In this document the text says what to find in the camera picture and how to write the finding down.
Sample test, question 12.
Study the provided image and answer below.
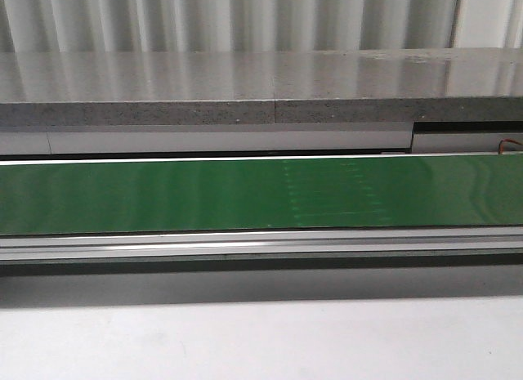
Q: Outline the green conveyor belt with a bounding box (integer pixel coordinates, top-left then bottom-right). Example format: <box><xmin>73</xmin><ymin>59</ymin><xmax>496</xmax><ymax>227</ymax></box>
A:
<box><xmin>1</xmin><ymin>154</ymin><xmax>522</xmax><ymax>236</ymax></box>

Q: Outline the grey speckled stone counter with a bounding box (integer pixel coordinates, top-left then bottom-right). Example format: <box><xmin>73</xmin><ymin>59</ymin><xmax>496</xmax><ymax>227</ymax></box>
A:
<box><xmin>1</xmin><ymin>48</ymin><xmax>522</xmax><ymax>127</ymax></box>

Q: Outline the white pleated curtain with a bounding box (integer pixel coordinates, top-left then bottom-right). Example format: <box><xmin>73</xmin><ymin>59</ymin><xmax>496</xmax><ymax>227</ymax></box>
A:
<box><xmin>1</xmin><ymin>0</ymin><xmax>522</xmax><ymax>52</ymax></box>

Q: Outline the red wire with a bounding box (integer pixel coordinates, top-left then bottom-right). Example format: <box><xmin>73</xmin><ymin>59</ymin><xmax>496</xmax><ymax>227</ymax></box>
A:
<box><xmin>495</xmin><ymin>138</ymin><xmax>523</xmax><ymax>155</ymax></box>

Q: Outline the aluminium conveyor frame rail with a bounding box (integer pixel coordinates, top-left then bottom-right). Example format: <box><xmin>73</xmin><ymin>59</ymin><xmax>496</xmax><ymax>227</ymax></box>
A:
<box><xmin>1</xmin><ymin>226</ymin><xmax>522</xmax><ymax>262</ymax></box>

